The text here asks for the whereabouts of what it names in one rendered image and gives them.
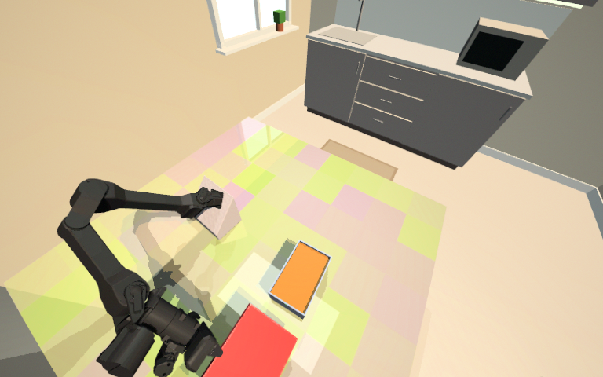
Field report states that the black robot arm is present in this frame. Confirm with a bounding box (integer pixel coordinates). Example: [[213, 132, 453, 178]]
[[57, 178, 223, 377]]

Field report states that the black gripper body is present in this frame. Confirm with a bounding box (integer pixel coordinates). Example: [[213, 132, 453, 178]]
[[158, 308, 216, 373]]

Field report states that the red rectangular lid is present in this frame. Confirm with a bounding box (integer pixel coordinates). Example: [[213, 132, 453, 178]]
[[201, 303, 298, 377]]

